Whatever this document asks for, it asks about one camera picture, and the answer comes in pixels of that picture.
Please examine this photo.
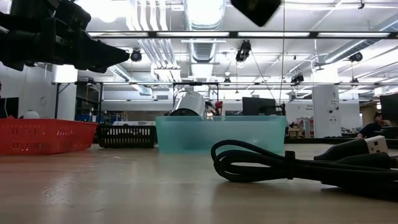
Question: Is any black overhead frame bar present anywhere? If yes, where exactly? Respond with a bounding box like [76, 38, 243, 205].
[86, 30, 398, 40]

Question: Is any white flat package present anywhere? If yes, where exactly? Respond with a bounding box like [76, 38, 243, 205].
[112, 120, 156, 127]

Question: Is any short black usb cable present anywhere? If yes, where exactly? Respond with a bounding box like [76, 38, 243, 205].
[210, 135, 398, 200]

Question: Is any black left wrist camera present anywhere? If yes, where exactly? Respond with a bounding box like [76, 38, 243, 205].
[9, 0, 92, 31]

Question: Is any silver ventilation duct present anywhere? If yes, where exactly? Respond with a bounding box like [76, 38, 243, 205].
[182, 0, 228, 63]

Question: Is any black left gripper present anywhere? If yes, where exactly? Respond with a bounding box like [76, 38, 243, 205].
[0, 14, 131, 74]

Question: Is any person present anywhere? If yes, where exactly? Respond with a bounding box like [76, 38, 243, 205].
[356, 111, 393, 139]

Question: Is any white dome object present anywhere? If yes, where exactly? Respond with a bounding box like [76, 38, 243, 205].
[22, 110, 40, 120]

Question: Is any white cylindrical camera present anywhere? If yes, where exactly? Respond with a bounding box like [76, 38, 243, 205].
[169, 91, 207, 117]

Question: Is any translucent green plastic bin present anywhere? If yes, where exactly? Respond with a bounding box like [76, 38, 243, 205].
[155, 115, 288, 155]

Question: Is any black computer monitor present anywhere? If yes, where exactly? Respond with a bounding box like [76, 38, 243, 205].
[242, 96, 278, 117]
[379, 93, 398, 124]
[0, 96, 20, 119]

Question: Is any black plastic basket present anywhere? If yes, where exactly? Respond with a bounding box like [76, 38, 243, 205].
[97, 124, 157, 149]

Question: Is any white pillar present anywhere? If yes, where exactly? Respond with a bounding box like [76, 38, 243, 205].
[312, 85, 341, 139]

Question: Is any black aluminium table frame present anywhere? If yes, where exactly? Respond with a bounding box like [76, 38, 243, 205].
[284, 136, 398, 145]

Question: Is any red plastic basket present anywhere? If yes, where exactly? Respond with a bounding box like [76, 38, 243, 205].
[0, 118, 99, 156]

